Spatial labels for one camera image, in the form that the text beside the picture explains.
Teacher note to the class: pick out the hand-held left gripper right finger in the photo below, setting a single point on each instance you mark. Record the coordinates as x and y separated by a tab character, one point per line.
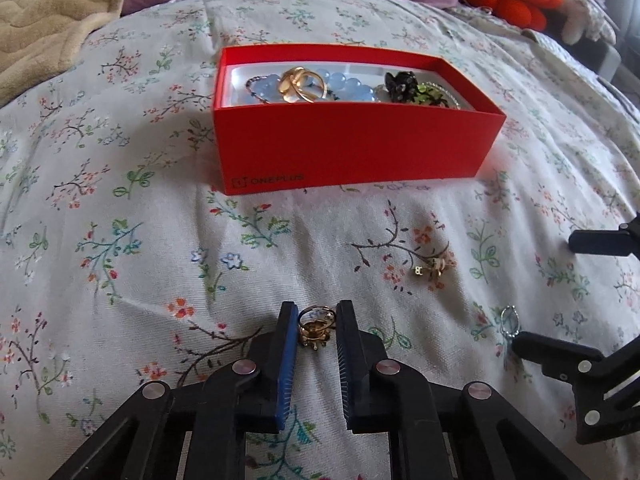
345	360

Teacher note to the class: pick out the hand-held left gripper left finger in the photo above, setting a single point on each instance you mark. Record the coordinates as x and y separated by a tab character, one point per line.
285	360

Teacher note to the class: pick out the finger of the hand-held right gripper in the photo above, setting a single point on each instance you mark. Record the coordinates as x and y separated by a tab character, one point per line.
550	357
600	242

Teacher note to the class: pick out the red cardboard box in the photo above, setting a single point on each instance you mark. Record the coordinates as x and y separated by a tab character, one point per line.
350	150

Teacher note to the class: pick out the black flower ornament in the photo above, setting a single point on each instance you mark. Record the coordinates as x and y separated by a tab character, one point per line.
400	85

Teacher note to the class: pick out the small gold charm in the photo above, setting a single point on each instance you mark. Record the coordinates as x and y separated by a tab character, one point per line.
437	266

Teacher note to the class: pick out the grey box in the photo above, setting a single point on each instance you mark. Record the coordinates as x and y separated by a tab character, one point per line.
607	60

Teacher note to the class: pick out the floral bedsheet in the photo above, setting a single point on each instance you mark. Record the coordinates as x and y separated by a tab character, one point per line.
150	235

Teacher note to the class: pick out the white plush piece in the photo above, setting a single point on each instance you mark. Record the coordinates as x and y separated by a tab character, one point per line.
574	15

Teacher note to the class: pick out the beige quilted blanket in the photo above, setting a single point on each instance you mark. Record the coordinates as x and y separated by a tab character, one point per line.
50	20

